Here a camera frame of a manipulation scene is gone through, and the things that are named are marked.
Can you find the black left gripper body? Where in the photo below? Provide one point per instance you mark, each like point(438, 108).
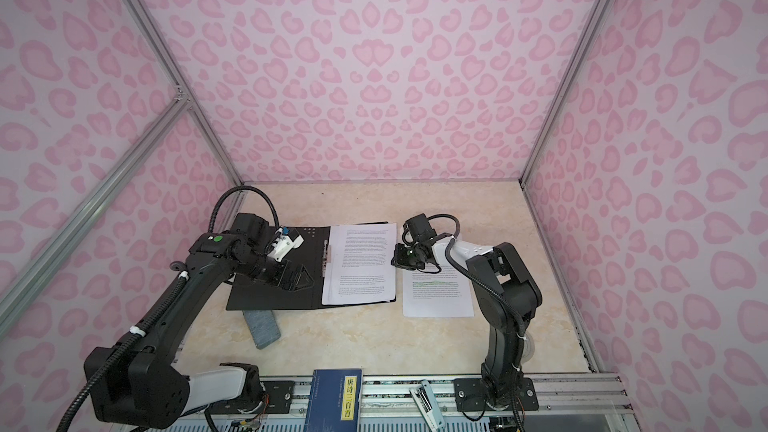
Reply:
point(266, 269)

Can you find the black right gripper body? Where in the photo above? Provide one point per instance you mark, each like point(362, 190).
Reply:
point(409, 257)

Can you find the teal folder with black inside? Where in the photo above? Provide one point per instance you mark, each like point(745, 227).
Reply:
point(310, 268)

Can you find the printed paper sheet top highlighted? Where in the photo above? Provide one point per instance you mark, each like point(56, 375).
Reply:
point(358, 269)

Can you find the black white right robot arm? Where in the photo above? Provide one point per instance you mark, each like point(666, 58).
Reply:
point(506, 293)

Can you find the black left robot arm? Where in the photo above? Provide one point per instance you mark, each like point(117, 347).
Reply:
point(135, 382)

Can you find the printed paper sheet bottom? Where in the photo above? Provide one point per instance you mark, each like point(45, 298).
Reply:
point(432, 294)

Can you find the grey sponge eraser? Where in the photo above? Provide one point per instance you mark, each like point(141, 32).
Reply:
point(263, 327)

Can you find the blue book yellow label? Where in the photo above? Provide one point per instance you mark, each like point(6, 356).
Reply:
point(334, 400)

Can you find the white tape roll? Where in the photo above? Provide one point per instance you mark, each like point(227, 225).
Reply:
point(527, 349)

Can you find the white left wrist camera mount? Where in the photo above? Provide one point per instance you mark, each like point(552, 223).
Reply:
point(285, 240)

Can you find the white clip on rail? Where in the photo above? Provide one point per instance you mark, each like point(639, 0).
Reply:
point(427, 404)

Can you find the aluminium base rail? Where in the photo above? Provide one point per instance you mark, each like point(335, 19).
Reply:
point(546, 402)

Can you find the aluminium diagonal frame bar left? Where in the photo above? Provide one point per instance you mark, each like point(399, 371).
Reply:
point(39, 271)

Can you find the aluminium frame post left rear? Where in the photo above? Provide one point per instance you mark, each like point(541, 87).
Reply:
point(169, 64)

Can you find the aluminium frame post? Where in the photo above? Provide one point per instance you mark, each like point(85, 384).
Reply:
point(593, 23)
point(169, 64)

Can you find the aluminium frame post right rear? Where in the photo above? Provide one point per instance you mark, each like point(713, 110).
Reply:
point(593, 23)

